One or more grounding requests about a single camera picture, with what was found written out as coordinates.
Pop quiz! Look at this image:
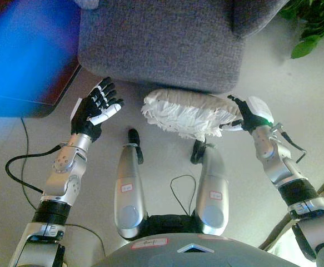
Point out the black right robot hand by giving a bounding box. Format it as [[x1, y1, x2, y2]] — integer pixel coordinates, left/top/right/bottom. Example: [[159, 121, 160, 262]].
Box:
[[220, 94, 275, 133]]

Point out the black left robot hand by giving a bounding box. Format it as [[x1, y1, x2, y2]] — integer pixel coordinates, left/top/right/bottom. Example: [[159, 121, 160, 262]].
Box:
[[70, 77, 125, 142]]

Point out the white fringed pillow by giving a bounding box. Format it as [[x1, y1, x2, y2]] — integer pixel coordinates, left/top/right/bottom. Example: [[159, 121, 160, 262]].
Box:
[[140, 88, 242, 142]]

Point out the black left robot foot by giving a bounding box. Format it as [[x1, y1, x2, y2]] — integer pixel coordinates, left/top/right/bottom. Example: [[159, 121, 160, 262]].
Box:
[[126, 127, 145, 165]]

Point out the black robot foot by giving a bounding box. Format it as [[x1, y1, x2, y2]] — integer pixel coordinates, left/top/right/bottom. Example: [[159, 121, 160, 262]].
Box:
[[126, 127, 145, 165], [190, 139, 217, 165]]

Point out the black right robot foot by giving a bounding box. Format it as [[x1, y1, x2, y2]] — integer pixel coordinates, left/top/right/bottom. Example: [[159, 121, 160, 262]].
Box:
[[190, 139, 217, 165]]

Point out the silver right robot leg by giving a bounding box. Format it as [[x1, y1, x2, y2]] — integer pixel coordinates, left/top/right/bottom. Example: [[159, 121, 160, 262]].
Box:
[[194, 146, 230, 236]]

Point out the brown wooden desk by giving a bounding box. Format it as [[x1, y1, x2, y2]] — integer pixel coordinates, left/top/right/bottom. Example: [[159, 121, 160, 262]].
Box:
[[0, 0, 84, 120]]

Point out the grey fabric armchair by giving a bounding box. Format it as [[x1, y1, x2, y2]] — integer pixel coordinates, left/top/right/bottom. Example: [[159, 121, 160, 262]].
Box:
[[76, 0, 291, 95]]

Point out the green leafy houseplant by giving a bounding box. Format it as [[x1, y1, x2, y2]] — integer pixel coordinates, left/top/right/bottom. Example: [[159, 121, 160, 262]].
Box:
[[277, 0, 324, 60]]

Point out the grey robot torso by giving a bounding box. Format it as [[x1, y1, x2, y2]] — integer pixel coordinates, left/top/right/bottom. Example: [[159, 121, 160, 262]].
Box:
[[91, 213, 299, 267]]

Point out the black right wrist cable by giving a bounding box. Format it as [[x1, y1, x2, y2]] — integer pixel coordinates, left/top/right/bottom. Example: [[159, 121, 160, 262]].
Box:
[[271, 123, 309, 165]]

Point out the thin black floor cable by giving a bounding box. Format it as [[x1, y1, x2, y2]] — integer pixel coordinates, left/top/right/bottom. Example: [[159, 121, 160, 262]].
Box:
[[20, 116, 45, 212]]

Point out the thin black leg cable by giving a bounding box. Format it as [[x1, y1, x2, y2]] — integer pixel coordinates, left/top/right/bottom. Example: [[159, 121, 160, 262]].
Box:
[[170, 174, 198, 217]]

